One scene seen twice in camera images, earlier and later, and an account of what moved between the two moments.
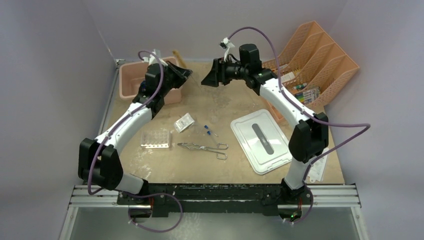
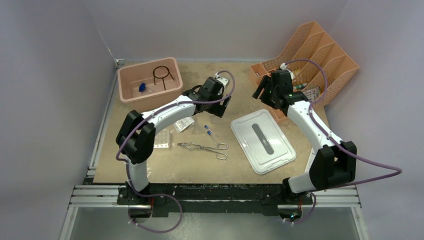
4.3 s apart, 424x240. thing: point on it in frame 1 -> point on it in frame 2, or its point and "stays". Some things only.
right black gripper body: x=232 y=71 -> x=268 y=97
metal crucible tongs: x=221 y=156 stays
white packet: x=183 y=122 stays
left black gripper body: x=174 y=79 -> x=217 y=109
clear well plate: x=155 y=139 stays
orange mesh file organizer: x=313 y=70 stays
